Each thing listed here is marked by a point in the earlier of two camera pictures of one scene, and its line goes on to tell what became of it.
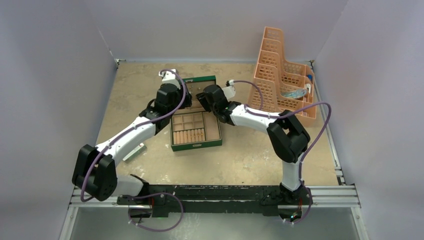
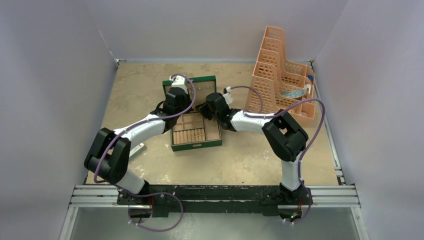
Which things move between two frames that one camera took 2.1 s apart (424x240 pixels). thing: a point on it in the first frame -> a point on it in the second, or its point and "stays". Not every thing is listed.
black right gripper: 203,100 -> 203,110
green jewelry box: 194,127 stays
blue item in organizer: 294,94 stays
